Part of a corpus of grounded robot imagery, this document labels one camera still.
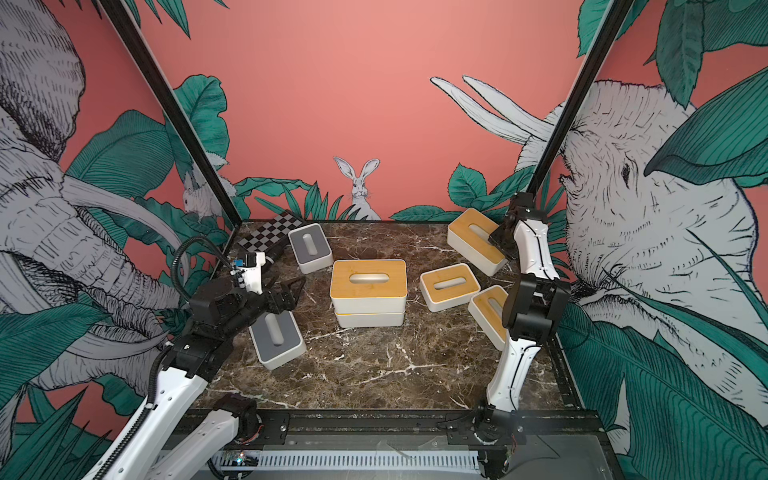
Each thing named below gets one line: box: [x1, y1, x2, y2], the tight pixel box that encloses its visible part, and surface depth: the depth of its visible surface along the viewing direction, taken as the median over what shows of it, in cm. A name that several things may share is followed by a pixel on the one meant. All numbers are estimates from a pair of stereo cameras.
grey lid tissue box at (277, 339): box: [248, 310, 307, 370], surface depth 85 cm
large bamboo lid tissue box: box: [330, 259, 408, 314], surface depth 84 cm
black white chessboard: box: [237, 209, 304, 253], surface depth 114 cm
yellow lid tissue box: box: [335, 312, 405, 328], surface depth 91 cm
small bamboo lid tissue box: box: [419, 263, 481, 313], surface depth 100 cm
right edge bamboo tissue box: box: [468, 285, 509, 351], surface depth 93 cm
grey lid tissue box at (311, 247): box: [288, 223, 334, 275], surface depth 111 cm
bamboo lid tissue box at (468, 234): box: [447, 208, 508, 277], surface depth 100 cm
